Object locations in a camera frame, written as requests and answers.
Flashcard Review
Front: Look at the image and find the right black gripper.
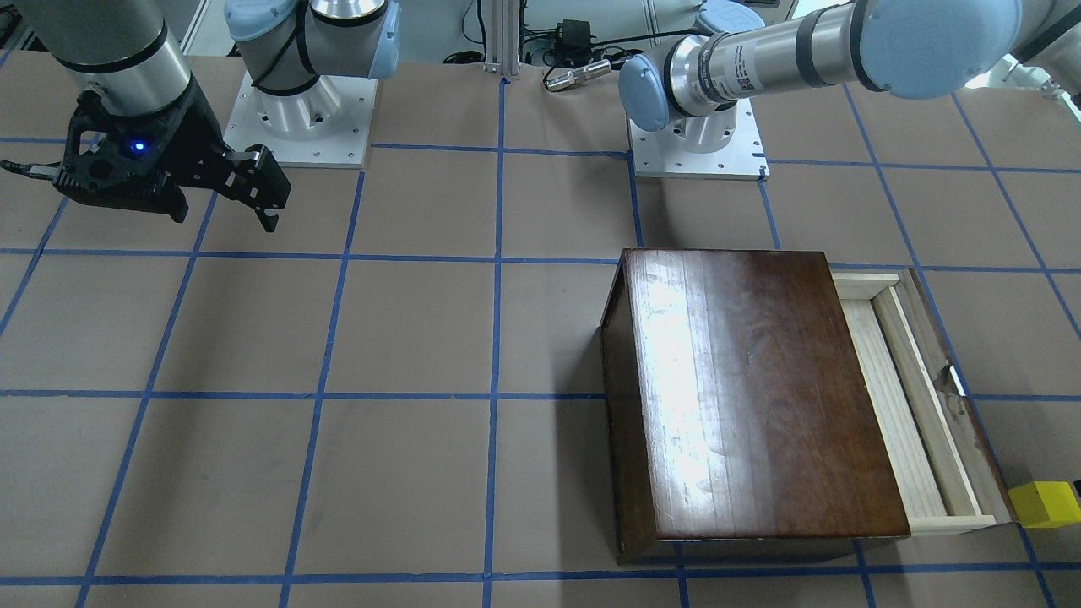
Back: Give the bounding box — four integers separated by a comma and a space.
52, 81, 292, 232

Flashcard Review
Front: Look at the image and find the yellow wooden block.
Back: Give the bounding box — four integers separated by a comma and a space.
1007, 480, 1080, 529

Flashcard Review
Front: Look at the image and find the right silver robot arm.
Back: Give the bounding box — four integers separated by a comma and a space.
3, 1, 401, 232

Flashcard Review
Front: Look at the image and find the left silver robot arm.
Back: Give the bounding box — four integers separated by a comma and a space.
617, 1, 1078, 155

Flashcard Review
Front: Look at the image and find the dark wooden drawer cabinet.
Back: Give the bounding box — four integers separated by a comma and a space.
599, 247, 912, 565

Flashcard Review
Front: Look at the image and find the black adapter on floor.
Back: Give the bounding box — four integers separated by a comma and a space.
553, 19, 592, 55

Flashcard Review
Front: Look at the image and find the silver cylinder connector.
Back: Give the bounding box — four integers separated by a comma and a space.
543, 60, 611, 93

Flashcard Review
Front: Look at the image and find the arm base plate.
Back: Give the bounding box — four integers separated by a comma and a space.
627, 100, 771, 181
224, 74, 381, 170

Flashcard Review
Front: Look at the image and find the aluminium frame post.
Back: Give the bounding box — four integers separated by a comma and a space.
479, 1, 524, 82

